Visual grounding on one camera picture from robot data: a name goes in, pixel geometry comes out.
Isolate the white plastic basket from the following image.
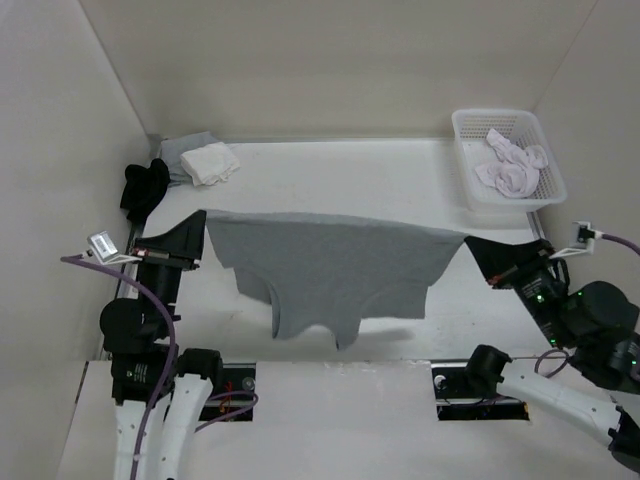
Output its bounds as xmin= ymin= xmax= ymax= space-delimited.
xmin=451 ymin=109 xmax=567 ymax=214

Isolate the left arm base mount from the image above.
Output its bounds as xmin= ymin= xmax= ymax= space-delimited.
xmin=199 ymin=363 xmax=257 ymax=422

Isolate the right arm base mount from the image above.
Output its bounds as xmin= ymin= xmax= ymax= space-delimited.
xmin=431 ymin=362 xmax=530 ymax=421

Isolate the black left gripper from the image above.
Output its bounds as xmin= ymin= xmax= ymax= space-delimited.
xmin=131 ymin=208 xmax=208 ymax=335

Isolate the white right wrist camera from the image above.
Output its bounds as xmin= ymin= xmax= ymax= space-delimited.
xmin=550 ymin=221 xmax=603 ymax=259

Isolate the folded light grey tank top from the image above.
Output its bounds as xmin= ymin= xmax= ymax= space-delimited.
xmin=159 ymin=131 xmax=217 ymax=187

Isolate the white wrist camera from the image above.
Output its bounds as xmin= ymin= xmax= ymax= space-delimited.
xmin=87 ymin=231 xmax=139 ymax=266
xmin=550 ymin=221 xmax=603 ymax=259

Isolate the black tank top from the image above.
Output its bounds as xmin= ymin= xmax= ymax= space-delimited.
xmin=120 ymin=158 xmax=170 ymax=225

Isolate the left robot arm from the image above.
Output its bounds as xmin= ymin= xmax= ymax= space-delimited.
xmin=100 ymin=210 xmax=225 ymax=479

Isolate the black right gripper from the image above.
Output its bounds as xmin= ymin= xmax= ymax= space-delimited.
xmin=463 ymin=233 xmax=572 ymax=345

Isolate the pale pink tank top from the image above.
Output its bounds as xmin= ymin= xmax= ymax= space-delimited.
xmin=475 ymin=129 xmax=549 ymax=199

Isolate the folded white tank top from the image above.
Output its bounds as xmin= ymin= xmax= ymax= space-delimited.
xmin=180 ymin=142 xmax=240 ymax=187

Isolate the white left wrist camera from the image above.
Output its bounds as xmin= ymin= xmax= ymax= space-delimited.
xmin=87 ymin=231 xmax=139 ymax=266

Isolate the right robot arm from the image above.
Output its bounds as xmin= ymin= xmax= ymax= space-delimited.
xmin=463 ymin=222 xmax=639 ymax=472

